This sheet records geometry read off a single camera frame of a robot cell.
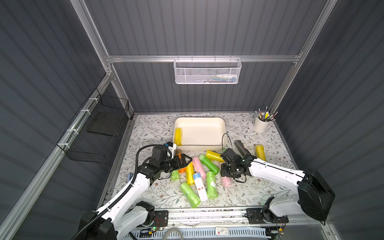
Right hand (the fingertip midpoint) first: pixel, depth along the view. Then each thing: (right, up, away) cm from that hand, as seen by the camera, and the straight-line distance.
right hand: (224, 172), depth 84 cm
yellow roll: (-28, +20, +18) cm, 39 cm away
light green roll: (-28, -1, 0) cm, 28 cm away
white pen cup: (+31, +27, +23) cm, 47 cm away
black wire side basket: (-66, +23, -12) cm, 71 cm away
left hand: (-21, +7, -7) cm, 23 cm away
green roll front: (-19, -9, -7) cm, 23 cm away
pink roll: (-15, +2, +4) cm, 15 cm away
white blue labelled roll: (-15, -3, -3) cm, 16 cm away
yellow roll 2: (-20, 0, +2) cm, 20 cm away
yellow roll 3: (-5, +8, +5) cm, 11 cm away
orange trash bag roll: (-24, +1, +3) cm, 24 cm away
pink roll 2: (+1, -4, -3) cm, 5 cm away
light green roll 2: (-8, -6, -5) cm, 11 cm away
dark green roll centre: (-8, +3, +6) cm, 11 cm away
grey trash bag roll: (+13, +12, +12) cm, 22 cm away
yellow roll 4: (+25, +10, +10) cm, 28 cm away
